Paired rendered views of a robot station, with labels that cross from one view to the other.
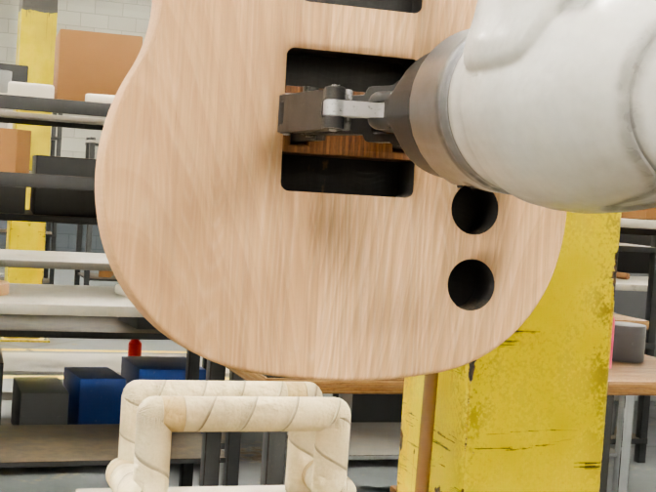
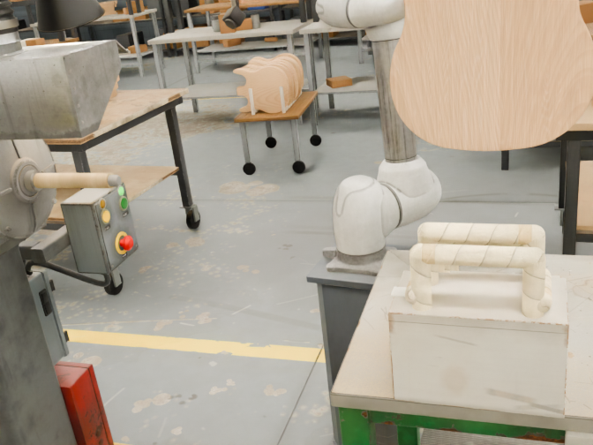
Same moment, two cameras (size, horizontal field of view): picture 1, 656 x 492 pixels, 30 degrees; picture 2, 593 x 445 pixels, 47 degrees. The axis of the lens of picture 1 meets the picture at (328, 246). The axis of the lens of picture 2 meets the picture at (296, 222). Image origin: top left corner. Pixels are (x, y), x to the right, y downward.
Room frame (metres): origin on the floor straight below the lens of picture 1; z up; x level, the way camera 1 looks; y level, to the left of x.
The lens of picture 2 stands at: (2.05, 0.47, 1.67)
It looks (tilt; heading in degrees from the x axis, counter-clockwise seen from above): 23 degrees down; 220
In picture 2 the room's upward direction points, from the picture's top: 7 degrees counter-clockwise
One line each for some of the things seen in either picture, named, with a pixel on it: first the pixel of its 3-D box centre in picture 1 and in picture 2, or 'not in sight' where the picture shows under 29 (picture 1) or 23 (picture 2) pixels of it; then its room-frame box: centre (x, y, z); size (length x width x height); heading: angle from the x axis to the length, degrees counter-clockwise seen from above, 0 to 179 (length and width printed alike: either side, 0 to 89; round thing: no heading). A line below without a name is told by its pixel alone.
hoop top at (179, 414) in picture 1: (246, 414); (479, 233); (1.10, 0.06, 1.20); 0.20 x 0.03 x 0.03; 109
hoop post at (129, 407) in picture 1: (135, 445); (533, 286); (1.15, 0.17, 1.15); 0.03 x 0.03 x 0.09
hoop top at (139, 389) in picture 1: (225, 396); (475, 255); (1.18, 0.09, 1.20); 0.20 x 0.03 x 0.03; 109
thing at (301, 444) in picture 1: (304, 444); (421, 280); (1.21, 0.01, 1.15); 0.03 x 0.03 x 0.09
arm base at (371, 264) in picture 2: not in sight; (356, 252); (0.44, -0.63, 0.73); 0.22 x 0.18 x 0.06; 102
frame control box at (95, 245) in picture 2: not in sight; (77, 240); (1.13, -1.05, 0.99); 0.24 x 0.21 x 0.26; 110
